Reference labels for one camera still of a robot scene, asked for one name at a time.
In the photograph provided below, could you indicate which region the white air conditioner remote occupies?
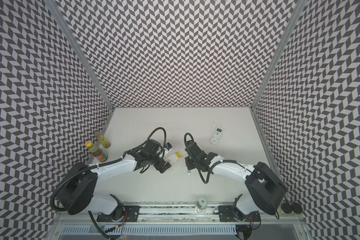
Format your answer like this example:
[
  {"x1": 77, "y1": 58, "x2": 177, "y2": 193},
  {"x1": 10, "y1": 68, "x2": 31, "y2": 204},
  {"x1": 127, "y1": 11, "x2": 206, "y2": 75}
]
[{"x1": 164, "y1": 151, "x2": 183, "y2": 166}]

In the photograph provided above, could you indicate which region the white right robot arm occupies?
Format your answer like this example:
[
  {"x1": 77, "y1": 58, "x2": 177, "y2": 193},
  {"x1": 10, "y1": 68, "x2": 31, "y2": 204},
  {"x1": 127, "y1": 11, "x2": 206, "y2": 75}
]
[{"x1": 184, "y1": 133, "x2": 287, "y2": 221}]

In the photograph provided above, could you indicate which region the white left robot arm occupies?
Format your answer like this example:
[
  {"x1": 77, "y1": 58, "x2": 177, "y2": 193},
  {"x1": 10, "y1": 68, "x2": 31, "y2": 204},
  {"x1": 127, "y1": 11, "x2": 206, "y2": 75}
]
[{"x1": 50, "y1": 146, "x2": 172, "y2": 215}]

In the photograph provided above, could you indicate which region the yellow-green drink bottle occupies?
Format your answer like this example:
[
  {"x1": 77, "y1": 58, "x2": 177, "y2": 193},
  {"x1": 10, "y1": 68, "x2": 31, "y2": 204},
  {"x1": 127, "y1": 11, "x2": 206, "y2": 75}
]
[{"x1": 95, "y1": 131, "x2": 111, "y2": 149}]

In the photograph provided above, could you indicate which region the red tea bottle yellow cap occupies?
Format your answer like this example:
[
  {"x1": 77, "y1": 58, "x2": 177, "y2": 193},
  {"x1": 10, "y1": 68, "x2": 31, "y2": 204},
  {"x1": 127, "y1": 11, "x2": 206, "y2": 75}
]
[{"x1": 85, "y1": 141, "x2": 108, "y2": 163}]

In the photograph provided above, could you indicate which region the black round disc pair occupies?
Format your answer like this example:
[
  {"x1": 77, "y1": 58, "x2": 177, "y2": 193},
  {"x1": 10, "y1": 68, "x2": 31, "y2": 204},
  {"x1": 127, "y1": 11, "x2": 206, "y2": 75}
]
[{"x1": 281, "y1": 202, "x2": 304, "y2": 215}]

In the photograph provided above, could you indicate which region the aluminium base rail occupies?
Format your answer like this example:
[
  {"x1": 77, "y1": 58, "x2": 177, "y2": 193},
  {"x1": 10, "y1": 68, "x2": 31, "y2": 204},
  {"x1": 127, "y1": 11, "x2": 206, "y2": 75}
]
[{"x1": 95, "y1": 202, "x2": 260, "y2": 224}]

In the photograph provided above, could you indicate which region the aluminium left corner post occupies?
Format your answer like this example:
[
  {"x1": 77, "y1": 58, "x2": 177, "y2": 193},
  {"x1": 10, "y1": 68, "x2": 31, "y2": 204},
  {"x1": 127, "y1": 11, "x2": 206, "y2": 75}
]
[{"x1": 43, "y1": 0, "x2": 115, "y2": 111}]

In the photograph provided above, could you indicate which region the aluminium corner post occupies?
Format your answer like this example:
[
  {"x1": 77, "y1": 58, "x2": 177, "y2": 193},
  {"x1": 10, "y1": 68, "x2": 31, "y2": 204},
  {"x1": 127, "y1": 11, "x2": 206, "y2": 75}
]
[
  {"x1": 251, "y1": 0, "x2": 308, "y2": 112},
  {"x1": 43, "y1": 0, "x2": 115, "y2": 111}
]

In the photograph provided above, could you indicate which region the aluminium right corner post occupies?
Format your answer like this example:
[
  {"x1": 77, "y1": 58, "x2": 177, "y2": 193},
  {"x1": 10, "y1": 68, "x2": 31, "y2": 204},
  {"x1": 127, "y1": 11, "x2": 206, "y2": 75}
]
[{"x1": 251, "y1": 0, "x2": 308, "y2": 112}]

